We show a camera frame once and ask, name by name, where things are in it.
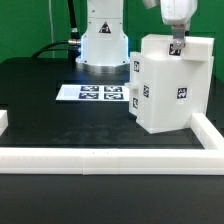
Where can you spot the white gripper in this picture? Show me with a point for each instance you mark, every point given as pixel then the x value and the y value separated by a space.
pixel 177 13

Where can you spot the white cabinet top block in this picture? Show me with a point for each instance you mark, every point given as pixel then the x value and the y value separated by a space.
pixel 161 46

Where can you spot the white cabinet body box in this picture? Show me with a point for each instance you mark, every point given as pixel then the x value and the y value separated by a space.
pixel 171 90

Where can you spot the white cabinet door panel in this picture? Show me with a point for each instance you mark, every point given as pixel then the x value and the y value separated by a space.
pixel 133 84

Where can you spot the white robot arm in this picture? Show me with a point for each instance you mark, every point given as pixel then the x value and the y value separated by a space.
pixel 104 45

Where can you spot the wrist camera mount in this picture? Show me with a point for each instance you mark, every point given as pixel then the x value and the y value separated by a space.
pixel 150 3

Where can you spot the white marker base plate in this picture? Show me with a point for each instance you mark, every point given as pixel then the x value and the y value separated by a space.
pixel 114 93

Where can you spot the white U-shaped fence frame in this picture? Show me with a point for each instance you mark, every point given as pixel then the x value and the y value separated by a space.
pixel 207 161

